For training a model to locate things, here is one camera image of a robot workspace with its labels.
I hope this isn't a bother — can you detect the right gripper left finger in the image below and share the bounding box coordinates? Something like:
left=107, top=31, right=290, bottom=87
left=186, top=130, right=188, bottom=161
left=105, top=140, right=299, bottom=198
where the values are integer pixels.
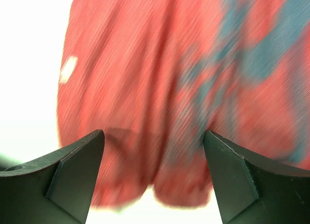
left=0, top=130, right=105, bottom=224

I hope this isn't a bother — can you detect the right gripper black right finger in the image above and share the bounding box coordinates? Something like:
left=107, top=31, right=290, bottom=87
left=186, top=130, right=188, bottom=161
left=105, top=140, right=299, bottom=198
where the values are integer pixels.
left=203, top=131, right=310, bottom=224

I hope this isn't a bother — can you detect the red printed pillowcase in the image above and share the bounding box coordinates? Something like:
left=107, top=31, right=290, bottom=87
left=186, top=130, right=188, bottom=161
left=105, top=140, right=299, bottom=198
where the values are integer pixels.
left=57, top=0, right=310, bottom=207

